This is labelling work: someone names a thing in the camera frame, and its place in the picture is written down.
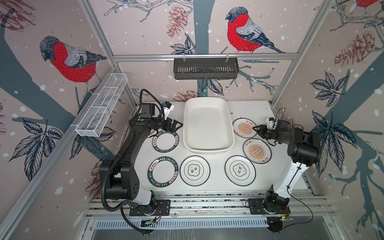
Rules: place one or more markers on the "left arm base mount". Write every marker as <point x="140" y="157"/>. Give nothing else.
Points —
<point x="157" y="208"/>

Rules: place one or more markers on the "green rim plate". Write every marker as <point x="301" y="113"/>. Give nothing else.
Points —
<point x="162" y="172"/>
<point x="165" y="142"/>

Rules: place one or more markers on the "horizontal aluminium frame bar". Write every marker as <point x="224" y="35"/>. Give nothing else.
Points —
<point x="164" y="58"/>

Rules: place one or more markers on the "green rim plate lower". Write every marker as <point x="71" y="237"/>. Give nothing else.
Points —
<point x="162" y="172"/>

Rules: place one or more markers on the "white flower plate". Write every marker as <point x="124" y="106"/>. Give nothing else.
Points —
<point x="240" y="171"/>
<point x="195" y="171"/>

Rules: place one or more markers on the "white mesh wall shelf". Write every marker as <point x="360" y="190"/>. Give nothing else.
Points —
<point x="98" y="114"/>

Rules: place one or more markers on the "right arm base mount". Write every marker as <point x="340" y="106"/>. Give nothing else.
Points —
<point x="273" y="207"/>

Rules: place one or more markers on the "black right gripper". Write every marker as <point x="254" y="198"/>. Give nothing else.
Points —
<point x="263" y="129"/>

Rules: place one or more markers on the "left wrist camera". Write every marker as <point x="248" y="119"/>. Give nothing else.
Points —
<point x="168" y="107"/>

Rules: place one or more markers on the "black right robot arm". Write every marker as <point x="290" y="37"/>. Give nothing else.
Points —
<point x="304" y="150"/>

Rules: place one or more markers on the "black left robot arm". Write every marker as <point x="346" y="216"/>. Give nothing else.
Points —
<point x="120" y="184"/>

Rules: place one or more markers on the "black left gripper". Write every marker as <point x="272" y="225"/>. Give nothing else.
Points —
<point x="173" y="129"/>

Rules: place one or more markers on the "white plastic bin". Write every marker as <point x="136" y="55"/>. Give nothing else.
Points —
<point x="208" y="126"/>

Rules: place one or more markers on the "black hanging wire basket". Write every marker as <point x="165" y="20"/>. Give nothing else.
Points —
<point x="206" y="68"/>

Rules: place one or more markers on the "green rim plate upper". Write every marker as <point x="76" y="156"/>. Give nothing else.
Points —
<point x="165" y="142"/>

